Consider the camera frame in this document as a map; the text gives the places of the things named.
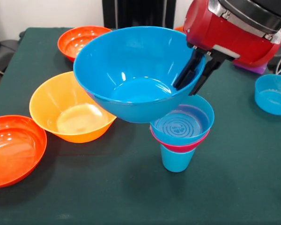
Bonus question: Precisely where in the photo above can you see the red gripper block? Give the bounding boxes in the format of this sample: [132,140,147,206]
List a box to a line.
[173,0,281,97]

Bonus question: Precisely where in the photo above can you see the small blue bowl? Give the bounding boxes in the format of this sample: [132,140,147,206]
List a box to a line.
[149,95,215,146]
[254,74,281,116]

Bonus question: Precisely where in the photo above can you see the purple cup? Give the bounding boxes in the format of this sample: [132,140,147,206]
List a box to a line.
[233,60,267,75]

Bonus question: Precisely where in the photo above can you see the large blue bowl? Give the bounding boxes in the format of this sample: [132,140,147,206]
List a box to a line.
[73,25,206,124]

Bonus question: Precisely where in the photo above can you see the small pink bowl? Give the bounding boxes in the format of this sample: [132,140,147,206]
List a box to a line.
[150,125,211,154]

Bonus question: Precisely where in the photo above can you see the blue cup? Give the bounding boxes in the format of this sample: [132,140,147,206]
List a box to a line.
[161,144,197,173]

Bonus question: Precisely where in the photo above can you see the large orange bowl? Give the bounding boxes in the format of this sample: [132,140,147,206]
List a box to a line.
[57,25,112,63]
[0,114,48,189]

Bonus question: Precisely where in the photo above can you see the large yellow-orange bowl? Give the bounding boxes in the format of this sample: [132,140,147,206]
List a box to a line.
[29,71,118,143]

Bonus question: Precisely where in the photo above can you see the dark green table cloth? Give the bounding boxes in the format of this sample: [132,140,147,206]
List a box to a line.
[0,27,281,225]

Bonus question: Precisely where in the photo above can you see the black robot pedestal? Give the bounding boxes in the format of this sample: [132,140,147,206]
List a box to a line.
[102,0,177,29]

